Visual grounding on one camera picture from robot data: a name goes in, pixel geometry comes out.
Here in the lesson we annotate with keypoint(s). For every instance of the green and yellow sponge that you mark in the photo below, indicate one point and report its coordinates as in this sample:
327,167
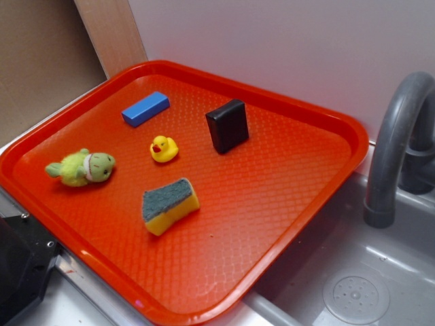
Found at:
165,206

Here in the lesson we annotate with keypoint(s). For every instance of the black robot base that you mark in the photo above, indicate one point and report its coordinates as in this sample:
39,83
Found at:
28,255

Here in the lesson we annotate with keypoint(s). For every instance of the black rectangular block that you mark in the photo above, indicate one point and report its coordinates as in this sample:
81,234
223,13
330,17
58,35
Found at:
228,126

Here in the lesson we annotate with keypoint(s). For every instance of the red plastic tray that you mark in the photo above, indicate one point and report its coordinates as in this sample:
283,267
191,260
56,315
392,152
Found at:
254,199

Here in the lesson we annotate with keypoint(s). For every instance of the yellow rubber duck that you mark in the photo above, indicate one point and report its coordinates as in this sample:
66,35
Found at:
163,149

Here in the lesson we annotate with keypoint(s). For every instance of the blue rectangular block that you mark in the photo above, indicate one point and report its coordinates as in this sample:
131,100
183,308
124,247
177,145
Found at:
145,109

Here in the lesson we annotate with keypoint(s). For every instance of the green plush frog toy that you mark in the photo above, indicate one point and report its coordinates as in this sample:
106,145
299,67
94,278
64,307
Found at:
82,168

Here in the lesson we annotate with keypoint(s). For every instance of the grey toy sink basin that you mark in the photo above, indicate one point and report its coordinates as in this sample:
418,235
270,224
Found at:
340,271

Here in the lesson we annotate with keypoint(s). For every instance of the grey toy faucet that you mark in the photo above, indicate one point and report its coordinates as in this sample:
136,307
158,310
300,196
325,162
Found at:
404,152

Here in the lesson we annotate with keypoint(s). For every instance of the wooden corner post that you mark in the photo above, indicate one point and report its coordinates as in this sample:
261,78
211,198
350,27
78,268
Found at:
114,34

